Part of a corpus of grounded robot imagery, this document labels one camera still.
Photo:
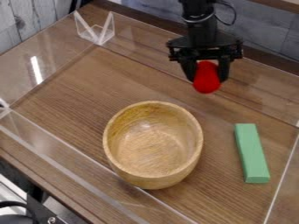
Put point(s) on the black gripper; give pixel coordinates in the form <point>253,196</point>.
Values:
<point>205,43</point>

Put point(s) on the red felt strawberry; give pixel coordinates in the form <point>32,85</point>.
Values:
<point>206,80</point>

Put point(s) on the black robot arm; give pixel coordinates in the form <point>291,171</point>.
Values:
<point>201,10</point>

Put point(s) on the wooden bowl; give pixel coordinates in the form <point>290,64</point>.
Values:
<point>153,142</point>

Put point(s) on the green rectangular block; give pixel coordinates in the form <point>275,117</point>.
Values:
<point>253,158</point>

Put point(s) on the clear acrylic tray enclosure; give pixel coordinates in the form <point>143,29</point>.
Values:
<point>63,86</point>

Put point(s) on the black metal bracket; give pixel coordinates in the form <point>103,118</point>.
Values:
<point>43,215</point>

